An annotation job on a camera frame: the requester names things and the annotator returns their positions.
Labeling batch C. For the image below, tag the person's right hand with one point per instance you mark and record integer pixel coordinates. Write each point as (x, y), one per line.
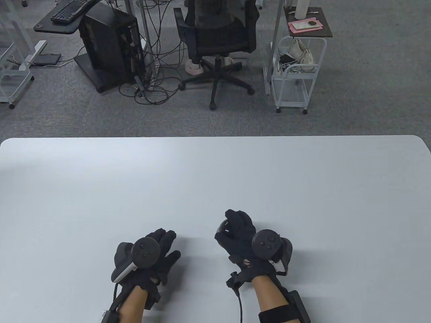
(244, 235)

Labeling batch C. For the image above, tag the person's left hand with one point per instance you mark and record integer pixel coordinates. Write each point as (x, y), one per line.
(166, 267)

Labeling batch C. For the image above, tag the black dice shaker cover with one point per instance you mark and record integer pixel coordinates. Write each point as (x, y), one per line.
(224, 232)

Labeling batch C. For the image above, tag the person's left forearm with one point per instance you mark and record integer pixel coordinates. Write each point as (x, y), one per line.
(134, 306)

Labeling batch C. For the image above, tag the person's right forearm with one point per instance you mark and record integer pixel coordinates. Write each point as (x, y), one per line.
(269, 292)

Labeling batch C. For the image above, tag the black and white controller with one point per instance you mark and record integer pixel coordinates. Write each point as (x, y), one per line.
(267, 244)
(145, 252)

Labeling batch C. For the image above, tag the black wrist-worn device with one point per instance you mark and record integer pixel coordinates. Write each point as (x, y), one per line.
(112, 318)
(299, 306)

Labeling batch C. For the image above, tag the white rolling cart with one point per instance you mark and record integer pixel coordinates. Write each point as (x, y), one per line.
(20, 67)
(293, 77)

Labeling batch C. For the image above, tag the black pouch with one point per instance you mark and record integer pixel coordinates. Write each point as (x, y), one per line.
(286, 60)

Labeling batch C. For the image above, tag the power strip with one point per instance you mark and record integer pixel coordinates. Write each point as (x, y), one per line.
(140, 82)

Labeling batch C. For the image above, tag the beige bag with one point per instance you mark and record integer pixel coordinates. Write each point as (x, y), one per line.
(301, 55)

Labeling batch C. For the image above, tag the black office chair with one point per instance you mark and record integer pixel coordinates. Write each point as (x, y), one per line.
(219, 42)

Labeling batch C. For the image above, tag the black tower platform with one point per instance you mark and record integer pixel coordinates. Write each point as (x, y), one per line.
(97, 82)

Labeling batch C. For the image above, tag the white desk leg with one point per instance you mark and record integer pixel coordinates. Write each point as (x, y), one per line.
(148, 40)
(276, 33)

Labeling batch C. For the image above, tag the white card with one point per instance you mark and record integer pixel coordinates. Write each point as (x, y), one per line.
(299, 25)

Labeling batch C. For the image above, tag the brown side table top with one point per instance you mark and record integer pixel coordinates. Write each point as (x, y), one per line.
(323, 30)

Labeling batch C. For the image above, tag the pink book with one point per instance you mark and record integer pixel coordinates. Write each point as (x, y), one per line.
(316, 27)

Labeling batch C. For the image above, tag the small black round object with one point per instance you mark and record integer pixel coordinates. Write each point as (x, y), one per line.
(315, 23)

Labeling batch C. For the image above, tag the black computer tower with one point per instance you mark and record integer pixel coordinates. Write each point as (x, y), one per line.
(107, 43)

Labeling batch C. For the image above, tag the white bottle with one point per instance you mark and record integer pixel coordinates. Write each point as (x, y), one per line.
(300, 8)

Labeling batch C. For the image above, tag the black power adapter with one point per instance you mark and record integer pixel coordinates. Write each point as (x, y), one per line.
(47, 60)

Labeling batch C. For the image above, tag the black keyboard tray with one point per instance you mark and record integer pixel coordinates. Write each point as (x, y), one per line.
(54, 28)

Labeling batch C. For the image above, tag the black keyboard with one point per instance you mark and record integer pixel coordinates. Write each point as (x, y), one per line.
(69, 10)

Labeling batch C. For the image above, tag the white desk frame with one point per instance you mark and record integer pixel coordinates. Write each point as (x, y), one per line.
(33, 54)

